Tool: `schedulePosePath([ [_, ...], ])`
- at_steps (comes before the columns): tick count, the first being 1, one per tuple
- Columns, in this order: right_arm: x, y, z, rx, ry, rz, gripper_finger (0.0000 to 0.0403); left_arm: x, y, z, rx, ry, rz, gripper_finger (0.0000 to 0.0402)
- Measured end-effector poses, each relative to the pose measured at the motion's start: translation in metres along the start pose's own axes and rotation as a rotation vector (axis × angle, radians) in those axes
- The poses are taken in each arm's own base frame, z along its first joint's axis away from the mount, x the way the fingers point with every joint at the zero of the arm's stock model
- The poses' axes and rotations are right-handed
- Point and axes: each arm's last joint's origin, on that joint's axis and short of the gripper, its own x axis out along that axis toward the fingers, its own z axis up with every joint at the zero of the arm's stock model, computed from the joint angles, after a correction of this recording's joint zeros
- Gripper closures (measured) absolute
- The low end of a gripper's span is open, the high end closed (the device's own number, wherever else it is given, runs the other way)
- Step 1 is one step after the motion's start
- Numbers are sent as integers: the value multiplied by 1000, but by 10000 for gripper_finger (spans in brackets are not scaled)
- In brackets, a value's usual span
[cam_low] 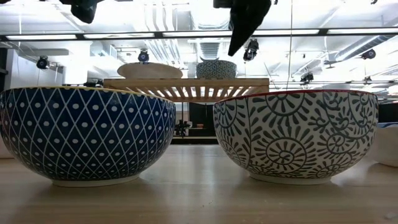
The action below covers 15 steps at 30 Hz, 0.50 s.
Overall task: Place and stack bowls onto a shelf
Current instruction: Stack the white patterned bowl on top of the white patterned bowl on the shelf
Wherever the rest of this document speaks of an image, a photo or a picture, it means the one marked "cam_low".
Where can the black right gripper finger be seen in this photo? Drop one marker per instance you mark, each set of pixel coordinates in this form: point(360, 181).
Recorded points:
point(245, 21)

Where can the wooden slatted shelf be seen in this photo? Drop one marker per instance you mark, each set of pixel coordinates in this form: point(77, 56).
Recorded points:
point(186, 83)

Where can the orange-inside teal geometric bowl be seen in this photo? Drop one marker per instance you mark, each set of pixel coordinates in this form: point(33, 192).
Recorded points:
point(216, 70)

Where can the black ceiling camera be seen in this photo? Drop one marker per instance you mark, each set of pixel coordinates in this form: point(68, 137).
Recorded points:
point(143, 56)
point(42, 63)
point(368, 54)
point(307, 77)
point(251, 49)

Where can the yellow-inside blue diamond bowl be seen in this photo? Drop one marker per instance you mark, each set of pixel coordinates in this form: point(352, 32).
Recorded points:
point(87, 133)

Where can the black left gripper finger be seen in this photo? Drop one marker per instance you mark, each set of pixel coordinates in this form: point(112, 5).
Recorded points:
point(84, 11)

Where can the white grey floral bowl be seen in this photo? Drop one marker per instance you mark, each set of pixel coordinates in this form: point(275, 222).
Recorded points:
point(295, 140)

